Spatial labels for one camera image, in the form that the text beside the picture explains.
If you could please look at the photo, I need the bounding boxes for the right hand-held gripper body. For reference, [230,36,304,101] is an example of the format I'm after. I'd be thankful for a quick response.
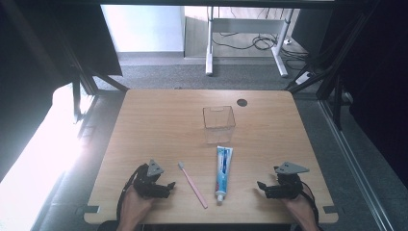
[271,161,311,201]

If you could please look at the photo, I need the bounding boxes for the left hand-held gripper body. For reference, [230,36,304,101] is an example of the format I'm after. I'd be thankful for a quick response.
[132,159,171,199]

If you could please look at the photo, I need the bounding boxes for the pink toothbrush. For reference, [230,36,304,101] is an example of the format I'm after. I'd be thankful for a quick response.
[177,161,209,210]

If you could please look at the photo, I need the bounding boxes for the blue white toothpaste tube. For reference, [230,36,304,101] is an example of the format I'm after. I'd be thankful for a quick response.
[214,145,234,204]

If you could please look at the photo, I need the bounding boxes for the clear plastic box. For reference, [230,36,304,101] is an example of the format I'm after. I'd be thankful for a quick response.
[202,105,237,145]

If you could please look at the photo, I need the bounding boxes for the person's left hand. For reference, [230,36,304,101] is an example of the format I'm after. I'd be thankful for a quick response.
[119,185,156,227]

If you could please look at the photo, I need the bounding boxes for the person's right hand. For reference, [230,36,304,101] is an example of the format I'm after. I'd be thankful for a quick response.
[282,188,318,227]

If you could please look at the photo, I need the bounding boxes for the white power strip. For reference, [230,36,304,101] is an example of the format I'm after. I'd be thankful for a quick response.
[294,70,315,87]

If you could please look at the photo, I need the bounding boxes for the dark curtain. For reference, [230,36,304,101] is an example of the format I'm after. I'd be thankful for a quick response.
[320,0,408,189]
[0,0,123,182]

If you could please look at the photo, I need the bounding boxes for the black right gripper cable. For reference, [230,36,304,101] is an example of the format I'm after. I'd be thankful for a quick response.
[299,180,321,227]

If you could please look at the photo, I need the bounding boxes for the aluminium floor rail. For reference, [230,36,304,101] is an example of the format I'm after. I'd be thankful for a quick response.
[319,99,395,231]

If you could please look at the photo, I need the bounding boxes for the black metal frame strut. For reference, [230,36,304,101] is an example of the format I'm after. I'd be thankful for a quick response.
[47,0,130,123]
[284,0,381,131]

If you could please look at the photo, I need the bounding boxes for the black floor cables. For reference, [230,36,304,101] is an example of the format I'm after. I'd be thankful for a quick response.
[211,30,310,71]

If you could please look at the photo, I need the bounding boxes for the white wall panel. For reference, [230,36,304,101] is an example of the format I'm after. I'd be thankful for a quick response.
[100,4,186,53]

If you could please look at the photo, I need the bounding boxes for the white desk frame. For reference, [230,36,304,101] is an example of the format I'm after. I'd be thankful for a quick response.
[205,5,294,78]

